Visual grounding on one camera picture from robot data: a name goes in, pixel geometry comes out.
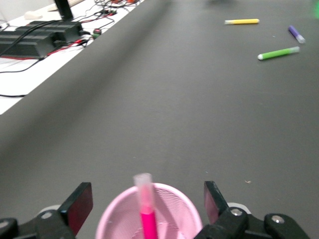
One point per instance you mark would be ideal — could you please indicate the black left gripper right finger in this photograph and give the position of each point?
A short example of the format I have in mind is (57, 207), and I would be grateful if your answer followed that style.
(214, 206)

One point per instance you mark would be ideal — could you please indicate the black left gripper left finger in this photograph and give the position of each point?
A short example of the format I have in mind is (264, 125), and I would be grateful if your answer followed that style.
(77, 209)

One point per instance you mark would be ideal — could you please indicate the pink marker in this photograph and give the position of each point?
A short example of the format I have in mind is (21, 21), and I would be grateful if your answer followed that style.
(148, 219)

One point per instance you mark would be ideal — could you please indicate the pink mesh cup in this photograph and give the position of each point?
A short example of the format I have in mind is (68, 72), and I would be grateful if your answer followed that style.
(119, 216)

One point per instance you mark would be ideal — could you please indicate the dark grey table mat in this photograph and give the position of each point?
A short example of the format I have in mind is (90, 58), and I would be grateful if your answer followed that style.
(174, 112)

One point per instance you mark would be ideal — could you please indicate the green marker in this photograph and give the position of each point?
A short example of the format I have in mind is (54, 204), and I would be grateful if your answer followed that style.
(277, 53)

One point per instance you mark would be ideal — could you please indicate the black power supply box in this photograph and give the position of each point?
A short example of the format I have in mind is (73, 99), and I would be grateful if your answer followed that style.
(62, 28)
(25, 46)

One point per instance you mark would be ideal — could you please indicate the round black red connector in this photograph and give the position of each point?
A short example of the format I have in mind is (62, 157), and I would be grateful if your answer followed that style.
(97, 32)

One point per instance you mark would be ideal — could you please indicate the yellow marker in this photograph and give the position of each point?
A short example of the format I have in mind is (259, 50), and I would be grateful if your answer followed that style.
(243, 21)

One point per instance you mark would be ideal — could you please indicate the purple marker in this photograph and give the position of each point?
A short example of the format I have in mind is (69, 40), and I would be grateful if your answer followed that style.
(296, 35)

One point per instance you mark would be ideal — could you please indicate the white rounded small object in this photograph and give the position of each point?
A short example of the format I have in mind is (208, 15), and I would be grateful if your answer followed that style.
(33, 15)

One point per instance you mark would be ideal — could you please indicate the black upright pole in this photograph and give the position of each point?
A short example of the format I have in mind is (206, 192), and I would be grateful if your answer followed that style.
(63, 8)

